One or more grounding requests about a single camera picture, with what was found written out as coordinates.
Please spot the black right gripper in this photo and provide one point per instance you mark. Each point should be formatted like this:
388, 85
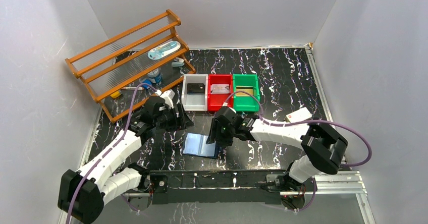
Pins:
215, 127

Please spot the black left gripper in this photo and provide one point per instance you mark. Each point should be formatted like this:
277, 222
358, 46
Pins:
178, 119

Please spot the blue card holder wallet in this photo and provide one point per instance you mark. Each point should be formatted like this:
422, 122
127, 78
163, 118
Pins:
197, 145

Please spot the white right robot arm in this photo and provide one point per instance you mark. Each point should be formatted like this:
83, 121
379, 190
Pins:
323, 146

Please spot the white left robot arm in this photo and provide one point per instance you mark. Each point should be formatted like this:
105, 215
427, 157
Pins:
84, 193

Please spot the white VIP card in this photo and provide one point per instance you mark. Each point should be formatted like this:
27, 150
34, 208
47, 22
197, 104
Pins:
220, 89

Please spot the gold credit card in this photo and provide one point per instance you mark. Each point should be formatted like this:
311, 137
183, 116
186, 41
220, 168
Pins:
244, 91

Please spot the white plastic bin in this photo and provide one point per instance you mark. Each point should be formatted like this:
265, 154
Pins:
194, 102

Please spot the red plastic bin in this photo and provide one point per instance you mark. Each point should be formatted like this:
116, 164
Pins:
215, 100

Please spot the green plastic bin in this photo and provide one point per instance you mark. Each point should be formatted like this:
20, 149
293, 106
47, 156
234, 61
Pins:
248, 83

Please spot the small blue box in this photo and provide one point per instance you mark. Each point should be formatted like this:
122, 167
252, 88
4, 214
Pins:
147, 84

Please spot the pale green tape dispenser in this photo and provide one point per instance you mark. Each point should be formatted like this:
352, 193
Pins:
177, 62

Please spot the white marker pen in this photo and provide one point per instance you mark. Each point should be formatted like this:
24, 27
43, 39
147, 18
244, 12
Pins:
133, 88

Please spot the yellow small block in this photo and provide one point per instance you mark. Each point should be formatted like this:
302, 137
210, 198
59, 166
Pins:
116, 94

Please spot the orange wooden shelf rack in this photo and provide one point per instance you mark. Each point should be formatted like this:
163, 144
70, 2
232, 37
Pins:
122, 61

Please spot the white box with red logo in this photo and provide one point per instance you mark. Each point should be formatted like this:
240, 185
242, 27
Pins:
301, 114

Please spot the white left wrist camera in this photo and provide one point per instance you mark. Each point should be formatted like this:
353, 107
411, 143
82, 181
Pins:
168, 96

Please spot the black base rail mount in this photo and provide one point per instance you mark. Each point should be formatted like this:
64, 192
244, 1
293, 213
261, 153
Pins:
231, 186

